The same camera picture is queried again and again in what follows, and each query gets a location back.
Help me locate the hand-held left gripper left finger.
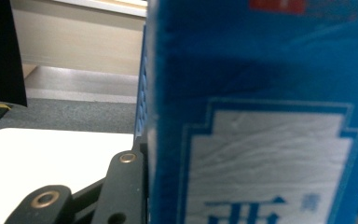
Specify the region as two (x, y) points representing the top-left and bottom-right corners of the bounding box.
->
(91, 133), (149, 224)

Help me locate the blue book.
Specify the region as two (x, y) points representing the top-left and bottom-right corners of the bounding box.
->
(145, 0), (358, 224)

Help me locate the black curtain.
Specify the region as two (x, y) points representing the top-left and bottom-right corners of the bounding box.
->
(0, 0), (29, 107)

